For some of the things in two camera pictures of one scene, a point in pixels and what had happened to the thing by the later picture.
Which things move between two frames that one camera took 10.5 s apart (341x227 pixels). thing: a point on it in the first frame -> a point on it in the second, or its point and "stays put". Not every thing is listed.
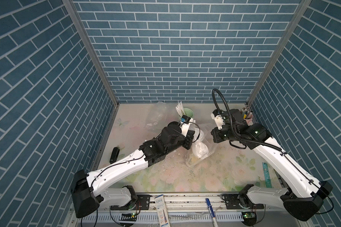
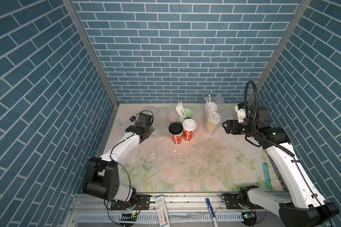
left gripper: (187, 139) -> (151, 129)
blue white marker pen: (215, 224) stays put
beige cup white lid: (199, 151) -> (212, 119)
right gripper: (214, 132) -> (233, 123)
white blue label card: (162, 213) stays put
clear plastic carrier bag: (203, 146) -> (214, 113)
